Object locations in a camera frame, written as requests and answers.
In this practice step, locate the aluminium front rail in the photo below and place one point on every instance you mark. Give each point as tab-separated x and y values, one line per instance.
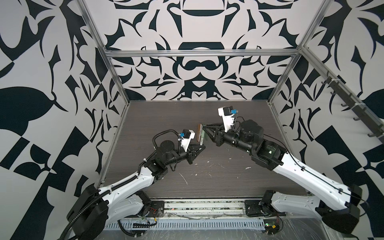
210	207

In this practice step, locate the white cable duct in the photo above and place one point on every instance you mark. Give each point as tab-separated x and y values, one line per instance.
201	224

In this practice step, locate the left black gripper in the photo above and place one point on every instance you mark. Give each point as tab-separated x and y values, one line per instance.
190	154

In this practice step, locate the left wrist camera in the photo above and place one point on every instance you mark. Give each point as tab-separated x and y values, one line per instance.
185	138

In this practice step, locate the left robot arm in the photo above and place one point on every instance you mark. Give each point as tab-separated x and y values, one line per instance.
97	208

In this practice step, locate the light green pen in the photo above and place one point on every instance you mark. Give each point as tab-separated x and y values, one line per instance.
202	136

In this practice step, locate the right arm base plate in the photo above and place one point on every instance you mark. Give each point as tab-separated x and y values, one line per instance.
253	207

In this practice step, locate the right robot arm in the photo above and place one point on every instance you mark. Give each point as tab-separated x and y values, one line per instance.
336	204

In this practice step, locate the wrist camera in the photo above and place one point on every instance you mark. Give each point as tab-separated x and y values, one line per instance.
228	115
185	138

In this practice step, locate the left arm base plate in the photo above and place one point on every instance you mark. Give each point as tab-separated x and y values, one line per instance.
154	209

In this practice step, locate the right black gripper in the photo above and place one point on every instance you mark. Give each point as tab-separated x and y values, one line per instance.
220	135

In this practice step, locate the wall hook rack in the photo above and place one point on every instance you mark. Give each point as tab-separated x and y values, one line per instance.
352	102

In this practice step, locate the pink pen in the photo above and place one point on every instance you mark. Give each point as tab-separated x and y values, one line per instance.
199	133

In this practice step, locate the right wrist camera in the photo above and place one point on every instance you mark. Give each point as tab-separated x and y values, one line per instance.
228	115

